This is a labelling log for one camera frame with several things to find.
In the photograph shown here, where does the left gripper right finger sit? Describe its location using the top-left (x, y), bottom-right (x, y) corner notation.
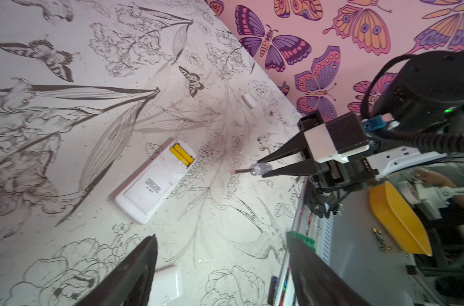
top-left (286, 232), bottom-right (369, 306)

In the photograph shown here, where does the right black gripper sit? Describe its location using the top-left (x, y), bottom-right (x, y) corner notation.
top-left (258, 112), bottom-right (380, 218)

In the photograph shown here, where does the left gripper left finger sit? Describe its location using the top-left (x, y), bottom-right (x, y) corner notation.
top-left (78, 235), bottom-right (158, 306)

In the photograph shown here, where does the white battery cover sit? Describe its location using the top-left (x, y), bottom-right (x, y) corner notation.
top-left (148, 265), bottom-right (182, 306)
top-left (242, 93), bottom-right (258, 109)

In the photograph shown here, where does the thin grey screwdriver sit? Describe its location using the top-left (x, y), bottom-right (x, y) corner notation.
top-left (230, 163), bottom-right (273, 176)

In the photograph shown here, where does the yellow battery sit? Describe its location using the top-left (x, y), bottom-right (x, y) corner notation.
top-left (169, 147), bottom-right (190, 167)
top-left (173, 143), bottom-right (194, 164)

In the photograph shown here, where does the person forearm outside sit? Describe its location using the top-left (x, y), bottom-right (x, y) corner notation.
top-left (415, 168), bottom-right (464, 209)

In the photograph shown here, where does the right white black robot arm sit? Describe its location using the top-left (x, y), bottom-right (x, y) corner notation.
top-left (250, 51), bottom-right (464, 218)

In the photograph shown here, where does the yellow plastic scoop outside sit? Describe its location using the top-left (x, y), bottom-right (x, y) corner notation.
top-left (369, 182), bottom-right (433, 257)

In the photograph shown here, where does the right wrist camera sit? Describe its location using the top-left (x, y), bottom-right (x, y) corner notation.
top-left (304, 112), bottom-right (370, 164)

